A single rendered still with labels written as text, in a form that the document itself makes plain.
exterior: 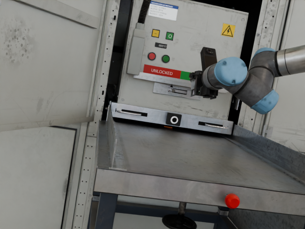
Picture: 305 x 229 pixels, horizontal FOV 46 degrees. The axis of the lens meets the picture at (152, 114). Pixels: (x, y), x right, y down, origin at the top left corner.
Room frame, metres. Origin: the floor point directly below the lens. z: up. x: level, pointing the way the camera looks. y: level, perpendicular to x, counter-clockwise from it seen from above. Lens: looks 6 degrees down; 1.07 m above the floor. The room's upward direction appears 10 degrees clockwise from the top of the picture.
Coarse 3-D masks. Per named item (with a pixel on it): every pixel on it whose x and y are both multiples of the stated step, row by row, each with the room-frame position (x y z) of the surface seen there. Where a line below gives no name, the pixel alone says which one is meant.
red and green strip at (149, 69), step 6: (144, 66) 1.50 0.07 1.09; (150, 66) 1.50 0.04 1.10; (156, 66) 1.50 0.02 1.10; (144, 72) 1.50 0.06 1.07; (150, 72) 1.50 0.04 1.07; (156, 72) 1.50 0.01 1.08; (162, 72) 1.51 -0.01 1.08; (168, 72) 1.51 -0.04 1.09; (174, 72) 1.52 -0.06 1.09; (180, 72) 1.52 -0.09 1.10; (186, 72) 1.52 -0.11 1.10; (180, 78) 1.52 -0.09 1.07; (186, 78) 1.53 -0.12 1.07
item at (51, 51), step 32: (0, 0) 0.91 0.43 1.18; (32, 0) 1.03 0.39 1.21; (64, 0) 1.19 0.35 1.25; (96, 0) 1.37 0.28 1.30; (0, 32) 0.96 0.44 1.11; (32, 32) 1.07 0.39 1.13; (64, 32) 1.21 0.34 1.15; (96, 32) 1.40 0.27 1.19; (0, 64) 0.97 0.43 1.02; (32, 64) 1.09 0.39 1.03; (64, 64) 1.24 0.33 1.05; (0, 96) 0.98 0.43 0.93; (32, 96) 1.10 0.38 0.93; (64, 96) 1.26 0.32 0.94; (96, 96) 1.42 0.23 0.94; (0, 128) 0.96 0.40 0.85
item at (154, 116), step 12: (132, 108) 1.48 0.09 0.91; (144, 108) 1.49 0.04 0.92; (144, 120) 1.49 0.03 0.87; (156, 120) 1.50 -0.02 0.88; (192, 120) 1.52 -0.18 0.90; (204, 120) 1.53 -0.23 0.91; (216, 120) 1.54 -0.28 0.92; (228, 120) 1.56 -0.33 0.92; (216, 132) 1.54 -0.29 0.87; (228, 132) 1.55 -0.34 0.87
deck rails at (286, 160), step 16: (112, 128) 0.96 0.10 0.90; (240, 128) 1.48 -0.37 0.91; (112, 144) 0.85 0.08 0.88; (240, 144) 1.42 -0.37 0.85; (256, 144) 1.31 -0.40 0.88; (272, 144) 1.20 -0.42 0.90; (112, 160) 0.76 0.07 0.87; (272, 160) 1.18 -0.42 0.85; (288, 160) 1.08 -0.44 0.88; (304, 160) 1.01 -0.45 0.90; (304, 176) 0.99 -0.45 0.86
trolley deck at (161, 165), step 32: (128, 128) 1.36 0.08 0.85; (96, 160) 0.84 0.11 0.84; (128, 160) 0.87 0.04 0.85; (160, 160) 0.92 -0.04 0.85; (192, 160) 0.99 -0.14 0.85; (224, 160) 1.07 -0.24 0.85; (256, 160) 1.16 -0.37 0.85; (128, 192) 0.77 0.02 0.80; (160, 192) 0.78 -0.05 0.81; (192, 192) 0.79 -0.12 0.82; (224, 192) 0.81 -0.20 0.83; (256, 192) 0.82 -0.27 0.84; (288, 192) 0.83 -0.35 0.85
